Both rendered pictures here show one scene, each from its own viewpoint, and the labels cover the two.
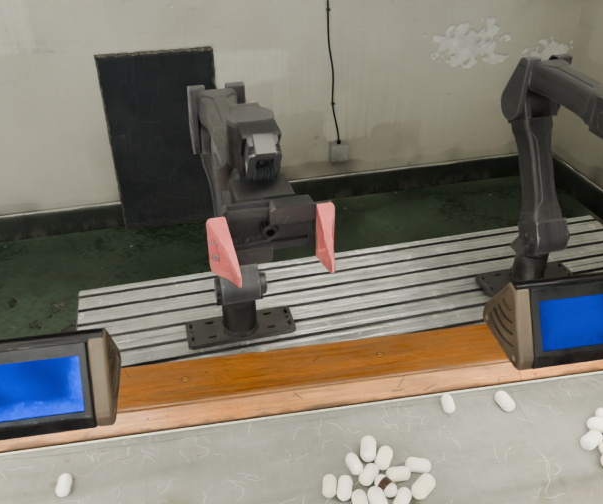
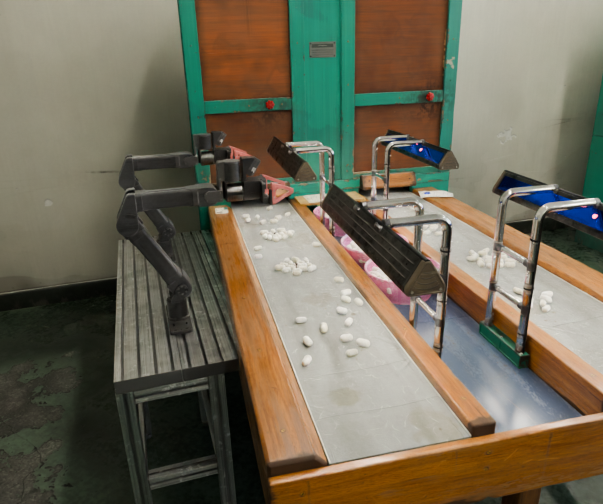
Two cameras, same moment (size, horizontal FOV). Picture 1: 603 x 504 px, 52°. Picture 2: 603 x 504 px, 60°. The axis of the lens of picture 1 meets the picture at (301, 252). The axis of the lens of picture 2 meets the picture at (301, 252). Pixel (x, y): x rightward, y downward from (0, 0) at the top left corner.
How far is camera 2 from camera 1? 1.73 m
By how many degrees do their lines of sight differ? 80
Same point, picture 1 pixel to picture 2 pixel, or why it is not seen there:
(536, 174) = not seen: hidden behind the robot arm
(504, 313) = (305, 171)
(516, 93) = (130, 175)
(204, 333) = (182, 325)
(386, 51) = not seen: outside the picture
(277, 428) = (267, 285)
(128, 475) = (293, 310)
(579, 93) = (165, 158)
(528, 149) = not seen: hidden behind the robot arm
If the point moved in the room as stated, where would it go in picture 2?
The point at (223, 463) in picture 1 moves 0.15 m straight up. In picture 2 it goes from (285, 293) to (284, 250)
